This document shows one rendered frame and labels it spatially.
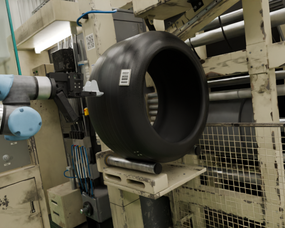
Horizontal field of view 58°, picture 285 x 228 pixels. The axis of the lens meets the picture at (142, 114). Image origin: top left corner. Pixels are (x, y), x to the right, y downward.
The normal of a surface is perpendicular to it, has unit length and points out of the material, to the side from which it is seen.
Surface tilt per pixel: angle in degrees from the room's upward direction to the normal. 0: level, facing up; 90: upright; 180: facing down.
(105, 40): 90
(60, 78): 90
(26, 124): 90
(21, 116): 90
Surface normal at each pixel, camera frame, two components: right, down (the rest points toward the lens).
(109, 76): -0.72, -0.22
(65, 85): 0.68, -0.03
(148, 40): 0.14, -0.63
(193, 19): -0.72, 0.16
